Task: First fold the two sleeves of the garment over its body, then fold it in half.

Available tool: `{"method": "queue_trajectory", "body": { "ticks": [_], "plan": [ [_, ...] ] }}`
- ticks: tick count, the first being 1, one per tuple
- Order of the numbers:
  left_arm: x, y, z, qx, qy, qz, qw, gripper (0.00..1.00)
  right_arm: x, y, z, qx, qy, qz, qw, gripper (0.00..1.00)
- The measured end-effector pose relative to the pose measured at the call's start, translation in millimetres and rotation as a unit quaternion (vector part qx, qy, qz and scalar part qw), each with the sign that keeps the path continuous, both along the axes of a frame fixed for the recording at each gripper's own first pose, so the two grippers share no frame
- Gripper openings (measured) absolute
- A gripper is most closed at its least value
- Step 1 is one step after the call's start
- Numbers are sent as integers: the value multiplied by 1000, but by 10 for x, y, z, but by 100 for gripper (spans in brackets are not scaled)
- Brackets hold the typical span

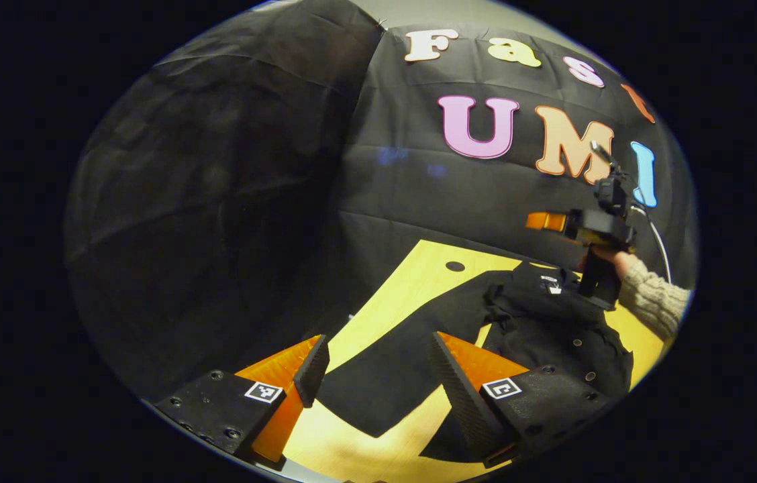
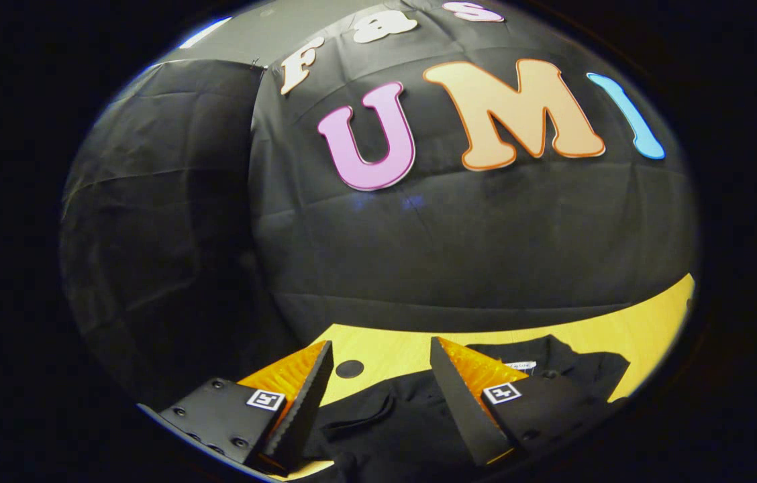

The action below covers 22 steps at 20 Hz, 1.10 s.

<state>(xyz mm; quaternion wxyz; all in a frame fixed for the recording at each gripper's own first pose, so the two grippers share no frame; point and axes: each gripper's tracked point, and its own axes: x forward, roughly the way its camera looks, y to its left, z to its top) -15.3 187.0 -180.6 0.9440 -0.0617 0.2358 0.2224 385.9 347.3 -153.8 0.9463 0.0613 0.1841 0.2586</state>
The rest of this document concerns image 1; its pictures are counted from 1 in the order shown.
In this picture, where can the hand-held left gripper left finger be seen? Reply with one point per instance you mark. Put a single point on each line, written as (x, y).
(313, 372)

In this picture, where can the black buttoned shirt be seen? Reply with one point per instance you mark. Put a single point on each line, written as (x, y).
(553, 329)

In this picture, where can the black table grommet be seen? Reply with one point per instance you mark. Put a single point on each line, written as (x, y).
(455, 266)

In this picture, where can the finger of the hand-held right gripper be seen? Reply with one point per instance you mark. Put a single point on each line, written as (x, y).
(545, 221)

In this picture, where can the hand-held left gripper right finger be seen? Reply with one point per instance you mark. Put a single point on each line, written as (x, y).
(466, 402)

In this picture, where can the black backdrop cloth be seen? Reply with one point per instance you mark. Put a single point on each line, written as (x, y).
(251, 201)

